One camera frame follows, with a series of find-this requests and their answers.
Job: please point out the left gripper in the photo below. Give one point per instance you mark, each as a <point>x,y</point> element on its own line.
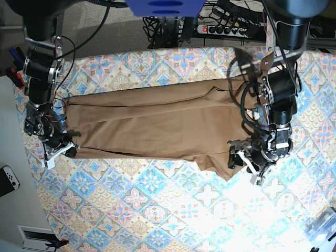
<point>249,153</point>

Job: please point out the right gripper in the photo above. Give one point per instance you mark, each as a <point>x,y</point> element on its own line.
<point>59,143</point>

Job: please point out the brown t-shirt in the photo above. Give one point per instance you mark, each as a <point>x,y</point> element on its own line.
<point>190,121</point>

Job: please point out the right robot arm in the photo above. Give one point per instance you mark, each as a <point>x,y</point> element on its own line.
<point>43,67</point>

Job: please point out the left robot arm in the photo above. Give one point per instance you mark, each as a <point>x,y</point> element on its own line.
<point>276,84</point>

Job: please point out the patterned tablecloth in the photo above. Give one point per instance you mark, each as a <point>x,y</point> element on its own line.
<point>158,205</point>

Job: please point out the game console with white controller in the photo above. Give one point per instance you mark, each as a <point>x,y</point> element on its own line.
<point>8,181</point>

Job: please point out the red and black clamp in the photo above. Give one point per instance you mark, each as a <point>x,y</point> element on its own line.
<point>13,74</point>

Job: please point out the black clamp bottom edge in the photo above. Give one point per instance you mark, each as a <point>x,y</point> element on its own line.
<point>56,243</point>

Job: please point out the white floor vent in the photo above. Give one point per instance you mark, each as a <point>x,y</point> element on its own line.
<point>35,239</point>

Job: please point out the clear plastic box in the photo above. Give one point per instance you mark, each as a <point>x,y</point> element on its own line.
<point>322,229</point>

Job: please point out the white power strip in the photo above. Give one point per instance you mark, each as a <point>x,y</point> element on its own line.
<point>222,31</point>

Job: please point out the blue handled tool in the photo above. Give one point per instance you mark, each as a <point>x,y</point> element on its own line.
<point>18,55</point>

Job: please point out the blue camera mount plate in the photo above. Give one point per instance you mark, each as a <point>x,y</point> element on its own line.
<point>167,8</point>

